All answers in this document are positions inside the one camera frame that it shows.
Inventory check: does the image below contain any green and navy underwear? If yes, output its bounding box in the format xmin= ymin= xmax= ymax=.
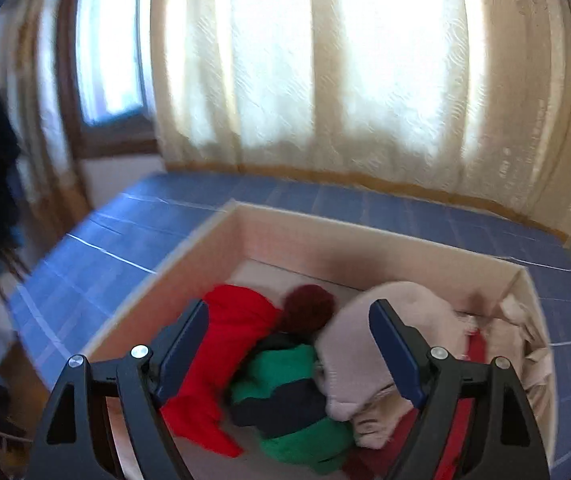
xmin=229 ymin=332 xmax=356 ymax=476

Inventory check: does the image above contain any patterned beige curtain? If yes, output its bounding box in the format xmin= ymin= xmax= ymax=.
xmin=150 ymin=0 xmax=571 ymax=241
xmin=0 ymin=0 xmax=91 ymax=221

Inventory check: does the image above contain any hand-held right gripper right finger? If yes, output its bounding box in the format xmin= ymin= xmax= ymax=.
xmin=369 ymin=299 xmax=551 ymax=480

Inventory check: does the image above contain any dark red underwear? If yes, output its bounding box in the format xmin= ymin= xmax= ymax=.
xmin=284 ymin=285 xmax=336 ymax=333

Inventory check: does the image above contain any wooden framed window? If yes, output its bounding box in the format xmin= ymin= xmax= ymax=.
xmin=72 ymin=0 xmax=153 ymax=126

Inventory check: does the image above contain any cream lace garment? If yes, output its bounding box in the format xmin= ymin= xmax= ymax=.
xmin=498 ymin=295 xmax=553 ymax=411

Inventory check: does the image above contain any blue checked tablecloth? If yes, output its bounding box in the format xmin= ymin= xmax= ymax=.
xmin=8 ymin=172 xmax=571 ymax=466

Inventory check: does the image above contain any small red garment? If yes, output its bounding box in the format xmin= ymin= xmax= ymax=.
xmin=355 ymin=330 xmax=489 ymax=480

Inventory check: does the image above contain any bright red underwear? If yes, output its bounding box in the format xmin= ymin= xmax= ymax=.
xmin=160 ymin=284 xmax=283 ymax=458

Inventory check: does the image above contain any white cardboard box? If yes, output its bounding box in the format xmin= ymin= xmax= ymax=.
xmin=82 ymin=200 xmax=559 ymax=480

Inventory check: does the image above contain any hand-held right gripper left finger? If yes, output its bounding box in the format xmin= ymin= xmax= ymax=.
xmin=30 ymin=299 xmax=210 ymax=480

